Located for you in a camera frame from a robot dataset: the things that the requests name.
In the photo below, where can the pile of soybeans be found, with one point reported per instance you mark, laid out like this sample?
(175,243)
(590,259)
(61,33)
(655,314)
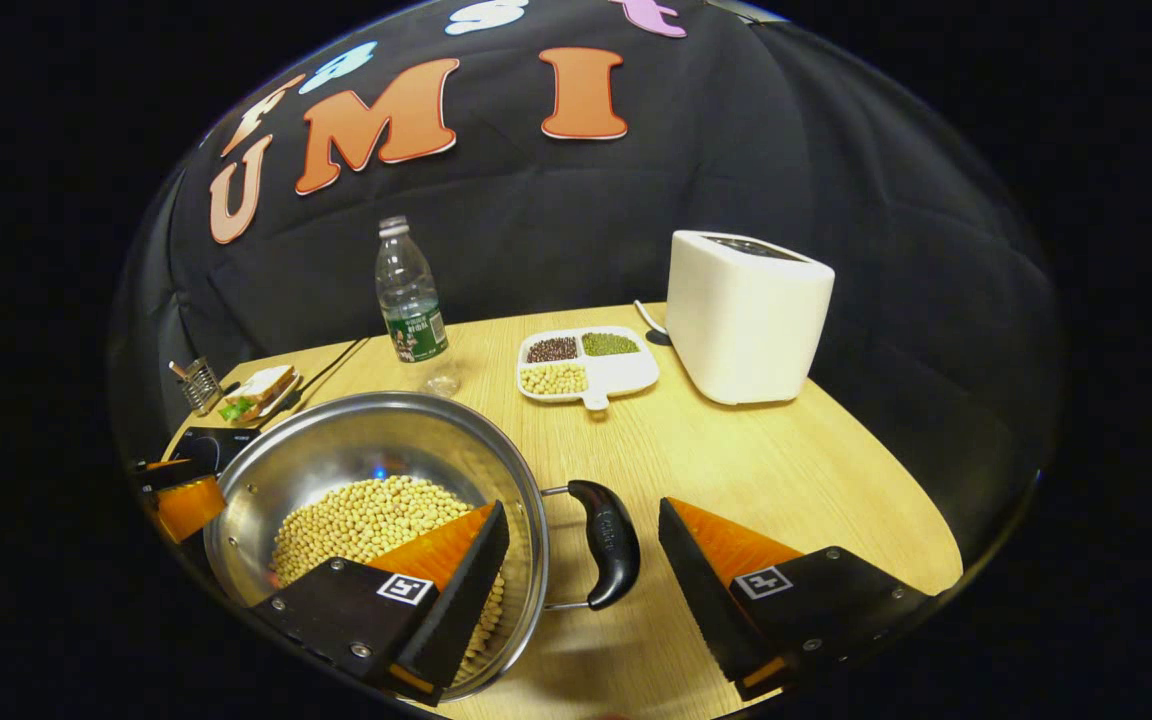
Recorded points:
(356,525)

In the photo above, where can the white toaster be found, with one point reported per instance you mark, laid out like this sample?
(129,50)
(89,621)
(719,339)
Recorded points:
(746,320)

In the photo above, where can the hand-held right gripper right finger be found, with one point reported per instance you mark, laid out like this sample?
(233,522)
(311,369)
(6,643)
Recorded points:
(706,600)

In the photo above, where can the clear plastic water bottle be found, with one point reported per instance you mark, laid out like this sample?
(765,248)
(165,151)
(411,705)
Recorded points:
(409,300)

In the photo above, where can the white divided tray with beans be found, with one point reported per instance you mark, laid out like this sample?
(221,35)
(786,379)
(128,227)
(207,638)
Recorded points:
(626,372)

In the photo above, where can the metal mesh utensil holder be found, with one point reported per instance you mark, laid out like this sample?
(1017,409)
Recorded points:
(199,388)

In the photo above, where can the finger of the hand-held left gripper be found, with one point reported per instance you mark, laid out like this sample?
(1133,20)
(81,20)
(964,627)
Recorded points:
(191,505)

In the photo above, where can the black induction cooktop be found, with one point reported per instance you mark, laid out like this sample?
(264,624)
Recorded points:
(214,447)

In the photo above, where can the sandwich with lettuce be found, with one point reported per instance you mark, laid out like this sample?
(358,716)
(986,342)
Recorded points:
(258,388)

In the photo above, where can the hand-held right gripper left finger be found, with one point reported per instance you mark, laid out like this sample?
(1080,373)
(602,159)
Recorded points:
(466,600)

